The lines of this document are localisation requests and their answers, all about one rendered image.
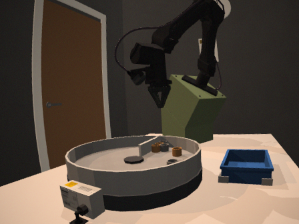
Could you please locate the blue open box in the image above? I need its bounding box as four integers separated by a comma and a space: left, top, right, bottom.
220, 149, 274, 185

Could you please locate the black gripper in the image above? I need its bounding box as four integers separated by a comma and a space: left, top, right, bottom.
145, 65, 172, 108

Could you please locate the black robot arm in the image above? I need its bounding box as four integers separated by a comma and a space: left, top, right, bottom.
130, 0, 224, 96

